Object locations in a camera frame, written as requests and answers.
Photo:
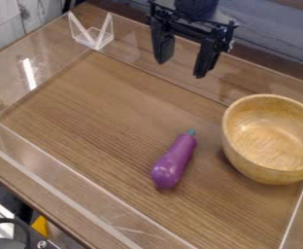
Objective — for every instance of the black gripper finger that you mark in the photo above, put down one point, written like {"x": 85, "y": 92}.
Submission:
{"x": 162, "y": 41}
{"x": 206, "y": 58}

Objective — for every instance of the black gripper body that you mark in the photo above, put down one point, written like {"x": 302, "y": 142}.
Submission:
{"x": 194, "y": 19}

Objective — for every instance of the purple toy eggplant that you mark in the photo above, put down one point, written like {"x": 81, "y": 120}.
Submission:
{"x": 169, "y": 167}

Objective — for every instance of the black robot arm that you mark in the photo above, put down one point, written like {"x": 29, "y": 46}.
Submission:
{"x": 194, "y": 20}

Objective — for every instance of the brown wooden bowl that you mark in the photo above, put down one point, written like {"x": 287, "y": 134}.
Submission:
{"x": 262, "y": 138}

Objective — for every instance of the clear acrylic tray walls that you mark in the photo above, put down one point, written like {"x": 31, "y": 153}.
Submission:
{"x": 91, "y": 111}

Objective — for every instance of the yellow black device corner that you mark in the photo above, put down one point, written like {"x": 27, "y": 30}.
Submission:
{"x": 39, "y": 227}

